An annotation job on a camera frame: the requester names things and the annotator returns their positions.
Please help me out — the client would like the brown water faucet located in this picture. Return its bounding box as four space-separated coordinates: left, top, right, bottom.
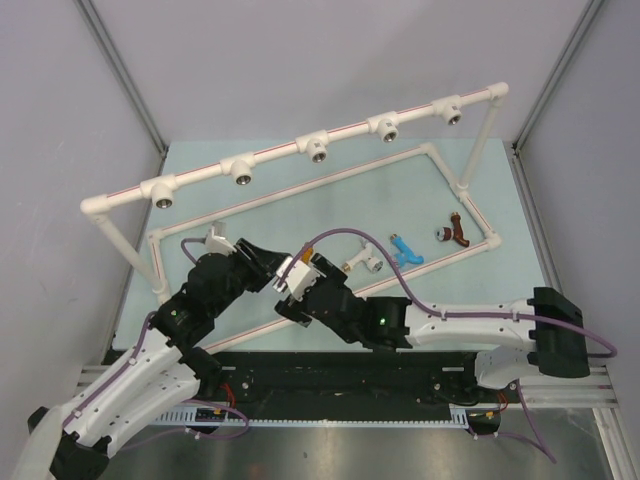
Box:
436 212 470 248

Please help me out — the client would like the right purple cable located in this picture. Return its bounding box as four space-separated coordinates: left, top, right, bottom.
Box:
274 228 619 464

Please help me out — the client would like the blue water faucet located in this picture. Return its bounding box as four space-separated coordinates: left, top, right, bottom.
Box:
390 234 424 268

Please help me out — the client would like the light blue table mat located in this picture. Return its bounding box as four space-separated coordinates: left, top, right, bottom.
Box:
112 137 546 352

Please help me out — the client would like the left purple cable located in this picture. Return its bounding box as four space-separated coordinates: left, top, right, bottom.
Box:
64 234 251 441

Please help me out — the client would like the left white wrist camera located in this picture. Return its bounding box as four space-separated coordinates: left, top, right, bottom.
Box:
204 221 235 255

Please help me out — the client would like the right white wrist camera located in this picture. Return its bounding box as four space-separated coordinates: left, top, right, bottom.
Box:
273 256 320 301

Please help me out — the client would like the white slotted cable duct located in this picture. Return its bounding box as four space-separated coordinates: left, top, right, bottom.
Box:
149 403 481 429

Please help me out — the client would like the purple cable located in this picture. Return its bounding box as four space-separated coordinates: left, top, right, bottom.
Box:
274 228 619 464
64 234 251 441

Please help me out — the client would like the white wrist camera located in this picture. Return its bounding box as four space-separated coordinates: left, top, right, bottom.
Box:
204 221 235 255
273 256 320 301

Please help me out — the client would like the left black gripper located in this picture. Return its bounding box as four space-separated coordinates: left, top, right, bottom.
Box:
209 237 290 317

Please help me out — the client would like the orange water faucet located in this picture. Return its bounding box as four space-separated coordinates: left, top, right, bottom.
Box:
300 242 314 264

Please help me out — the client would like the white PVC pipe frame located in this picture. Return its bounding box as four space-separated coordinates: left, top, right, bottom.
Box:
80 82 509 301

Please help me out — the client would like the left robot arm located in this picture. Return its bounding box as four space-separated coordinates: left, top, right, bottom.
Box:
13 239 291 479

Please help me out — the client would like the white water faucet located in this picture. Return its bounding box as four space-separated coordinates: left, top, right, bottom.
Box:
341 238 384 273

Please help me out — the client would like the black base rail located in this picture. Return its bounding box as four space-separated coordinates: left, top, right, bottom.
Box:
196 351 519 422

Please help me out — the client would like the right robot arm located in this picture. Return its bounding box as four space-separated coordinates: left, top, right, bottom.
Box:
274 254 590 401

